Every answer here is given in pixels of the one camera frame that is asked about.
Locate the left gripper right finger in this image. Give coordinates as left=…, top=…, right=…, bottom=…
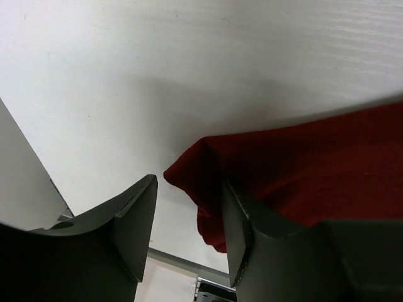
left=222, top=180, right=402, bottom=301

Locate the dark red t shirt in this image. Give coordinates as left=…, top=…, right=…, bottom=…
left=164, top=102, right=402, bottom=253

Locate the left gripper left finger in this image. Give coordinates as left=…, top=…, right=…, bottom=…
left=1, top=174, right=157, bottom=301

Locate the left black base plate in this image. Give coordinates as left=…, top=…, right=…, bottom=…
left=193, top=277, right=237, bottom=302

